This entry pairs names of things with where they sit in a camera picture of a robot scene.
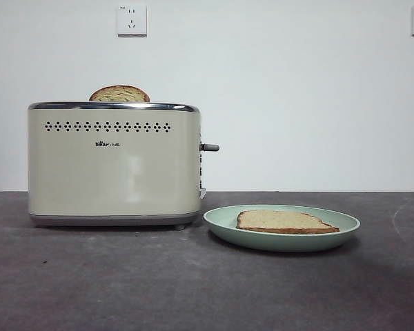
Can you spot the large toasted bread slice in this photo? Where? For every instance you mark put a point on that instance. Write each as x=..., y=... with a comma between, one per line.
x=283, y=221

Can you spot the pale green round plate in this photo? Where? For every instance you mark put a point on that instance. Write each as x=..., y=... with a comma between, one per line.
x=279, y=242

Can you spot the grey toaster lever knob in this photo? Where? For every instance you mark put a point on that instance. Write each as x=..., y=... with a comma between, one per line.
x=210, y=148

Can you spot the cream two-slot toaster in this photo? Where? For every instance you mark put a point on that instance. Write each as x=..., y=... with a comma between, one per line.
x=114, y=172

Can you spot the small toasted bread slice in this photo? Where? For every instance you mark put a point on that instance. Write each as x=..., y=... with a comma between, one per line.
x=119, y=94

